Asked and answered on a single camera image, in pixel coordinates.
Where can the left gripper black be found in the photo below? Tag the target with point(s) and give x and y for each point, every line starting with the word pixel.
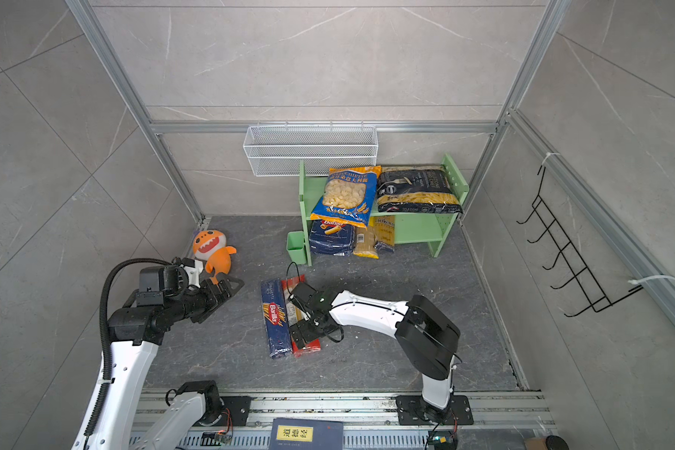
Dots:
pixel 213 301

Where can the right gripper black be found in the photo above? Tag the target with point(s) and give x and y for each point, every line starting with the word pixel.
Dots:
pixel 307 337

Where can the red pasta packet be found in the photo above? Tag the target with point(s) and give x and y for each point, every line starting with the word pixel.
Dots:
pixel 295 315

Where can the blue Barilla spaghetti box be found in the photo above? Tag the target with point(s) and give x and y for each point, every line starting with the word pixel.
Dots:
pixel 278 334

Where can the blue Barilla rigatoni box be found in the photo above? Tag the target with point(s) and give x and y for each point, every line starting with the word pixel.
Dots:
pixel 328 238

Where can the yellow spaghetti bag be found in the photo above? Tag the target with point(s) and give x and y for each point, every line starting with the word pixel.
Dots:
pixel 365 241

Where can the blue orecchiette pasta bag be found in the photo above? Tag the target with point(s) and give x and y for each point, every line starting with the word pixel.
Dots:
pixel 348 197

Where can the dark penne pasta bag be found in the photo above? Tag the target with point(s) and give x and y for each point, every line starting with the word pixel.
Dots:
pixel 422 189

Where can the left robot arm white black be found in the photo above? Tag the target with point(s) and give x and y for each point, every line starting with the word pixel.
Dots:
pixel 128 348

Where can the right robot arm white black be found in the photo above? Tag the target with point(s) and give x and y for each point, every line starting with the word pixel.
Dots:
pixel 427 337

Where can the orange shark plush toy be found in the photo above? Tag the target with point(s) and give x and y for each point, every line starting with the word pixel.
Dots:
pixel 211 247

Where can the small green cup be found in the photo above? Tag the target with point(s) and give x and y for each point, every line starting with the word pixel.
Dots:
pixel 296 248

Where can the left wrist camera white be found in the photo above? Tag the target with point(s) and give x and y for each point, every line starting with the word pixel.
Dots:
pixel 193 268

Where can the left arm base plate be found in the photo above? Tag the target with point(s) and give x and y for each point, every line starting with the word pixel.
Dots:
pixel 228 410

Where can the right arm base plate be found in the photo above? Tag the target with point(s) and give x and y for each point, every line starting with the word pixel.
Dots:
pixel 415 411

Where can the white wire mesh basket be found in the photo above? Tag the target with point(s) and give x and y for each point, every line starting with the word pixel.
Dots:
pixel 285 150

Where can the aluminium rail frame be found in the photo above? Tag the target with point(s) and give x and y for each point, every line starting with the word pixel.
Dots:
pixel 370 420

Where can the black wire hook rack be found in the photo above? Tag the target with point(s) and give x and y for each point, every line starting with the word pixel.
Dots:
pixel 567 254

